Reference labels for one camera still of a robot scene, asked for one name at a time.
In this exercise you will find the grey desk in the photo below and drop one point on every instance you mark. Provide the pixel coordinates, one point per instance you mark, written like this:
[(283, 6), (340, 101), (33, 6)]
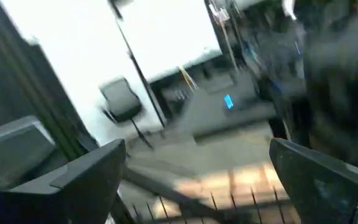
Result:
[(216, 118)]

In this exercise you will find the dark office chair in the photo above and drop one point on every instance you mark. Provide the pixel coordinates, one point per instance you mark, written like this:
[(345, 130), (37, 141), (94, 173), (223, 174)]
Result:
[(121, 99)]

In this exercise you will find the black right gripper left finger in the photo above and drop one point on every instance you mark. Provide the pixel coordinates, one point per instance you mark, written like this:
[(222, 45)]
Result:
[(57, 199)]

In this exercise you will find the black table frame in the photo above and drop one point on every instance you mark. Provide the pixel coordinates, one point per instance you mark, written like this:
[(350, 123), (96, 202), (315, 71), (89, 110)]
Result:
[(26, 77)]

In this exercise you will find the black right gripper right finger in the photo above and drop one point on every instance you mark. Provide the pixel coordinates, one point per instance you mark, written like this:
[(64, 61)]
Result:
[(319, 186)]

